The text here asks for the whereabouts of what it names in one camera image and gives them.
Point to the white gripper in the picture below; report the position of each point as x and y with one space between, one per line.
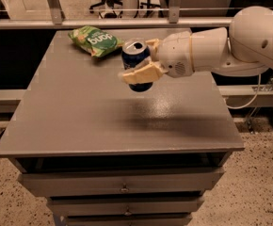
174 55

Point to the blue pepsi can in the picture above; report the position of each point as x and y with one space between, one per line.
133 52

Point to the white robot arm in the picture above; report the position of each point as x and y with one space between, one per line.
244 48

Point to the green chip bag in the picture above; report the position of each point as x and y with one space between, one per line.
95 41

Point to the black office chair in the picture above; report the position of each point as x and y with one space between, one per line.
109 11

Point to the grey drawer cabinet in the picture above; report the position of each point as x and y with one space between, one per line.
104 155

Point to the metal railing frame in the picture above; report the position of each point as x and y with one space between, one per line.
50 14

